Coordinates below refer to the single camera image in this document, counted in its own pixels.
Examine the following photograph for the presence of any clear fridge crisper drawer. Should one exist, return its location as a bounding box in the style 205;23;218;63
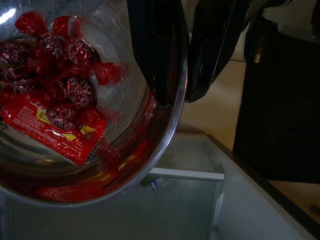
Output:
139;166;226;240

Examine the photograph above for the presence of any round steel bowl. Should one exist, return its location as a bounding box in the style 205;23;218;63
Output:
0;0;189;207

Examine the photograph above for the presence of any stainless steel fridge body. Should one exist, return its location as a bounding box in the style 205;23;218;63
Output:
0;132;320;240

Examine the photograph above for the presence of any red chili sauce sachet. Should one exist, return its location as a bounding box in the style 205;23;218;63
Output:
0;92;108;167

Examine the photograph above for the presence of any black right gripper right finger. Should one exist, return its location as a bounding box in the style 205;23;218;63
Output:
185;0;253;103

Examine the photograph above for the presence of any red wrapped Jacks candy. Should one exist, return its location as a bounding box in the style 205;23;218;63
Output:
46;103;85;131
0;41;33;66
52;15;95;68
14;11;64;55
0;64;35;83
57;74;99;109

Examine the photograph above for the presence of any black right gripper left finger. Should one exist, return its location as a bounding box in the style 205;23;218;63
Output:
127;0;188;107

